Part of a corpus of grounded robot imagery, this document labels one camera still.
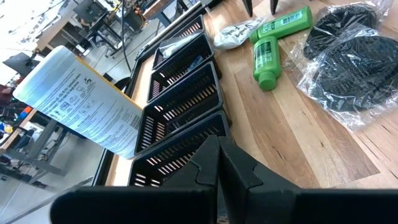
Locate grey metal workbench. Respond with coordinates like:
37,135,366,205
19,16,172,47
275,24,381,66
0,107,74,190

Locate black equipment bench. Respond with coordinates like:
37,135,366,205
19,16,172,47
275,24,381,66
73,0,162,58

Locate bagged black hair ties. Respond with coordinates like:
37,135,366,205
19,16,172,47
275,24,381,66
284,23,398,133
303,2,385,60

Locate black slotted plastic basket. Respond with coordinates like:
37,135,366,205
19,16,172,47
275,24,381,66
127,110,231,188
151,14,206,71
134,61,224,156
146,32,222,104

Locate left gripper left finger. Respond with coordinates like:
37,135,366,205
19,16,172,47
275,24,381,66
50,135,220,224

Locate black frame handle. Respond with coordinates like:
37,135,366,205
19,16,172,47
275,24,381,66
113,77,132,91

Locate white yellow wipes canister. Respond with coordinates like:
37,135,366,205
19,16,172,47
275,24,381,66
12,45,144,160

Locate small green bottle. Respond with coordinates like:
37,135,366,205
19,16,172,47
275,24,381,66
248,5,313,45
252,35,283,92

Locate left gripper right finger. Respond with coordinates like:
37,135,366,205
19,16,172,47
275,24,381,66
218,136,398,224

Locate bagged cotton swab vanity pack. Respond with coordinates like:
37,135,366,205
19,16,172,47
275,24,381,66
213,16,267,51

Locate bagged white shower cap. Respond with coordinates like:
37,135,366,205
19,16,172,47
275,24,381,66
159,29,203,59

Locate dark blue squeeze tube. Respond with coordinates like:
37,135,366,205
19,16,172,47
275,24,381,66
185,54,205,73

